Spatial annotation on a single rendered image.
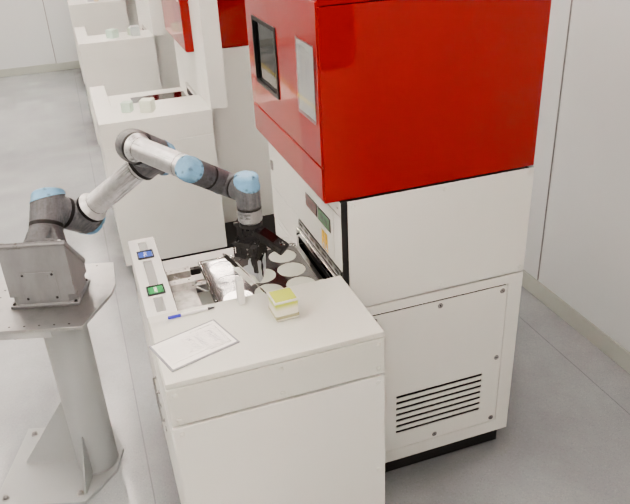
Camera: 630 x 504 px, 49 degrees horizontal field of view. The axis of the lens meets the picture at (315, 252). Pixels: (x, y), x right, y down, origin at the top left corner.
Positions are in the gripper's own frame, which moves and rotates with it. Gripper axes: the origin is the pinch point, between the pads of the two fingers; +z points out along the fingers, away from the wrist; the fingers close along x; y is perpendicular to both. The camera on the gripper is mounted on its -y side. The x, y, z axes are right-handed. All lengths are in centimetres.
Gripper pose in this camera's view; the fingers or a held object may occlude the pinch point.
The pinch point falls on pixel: (261, 278)
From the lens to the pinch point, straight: 223.3
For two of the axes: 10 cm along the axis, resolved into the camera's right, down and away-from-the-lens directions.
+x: -3.5, 4.6, -8.2
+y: -9.3, -1.3, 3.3
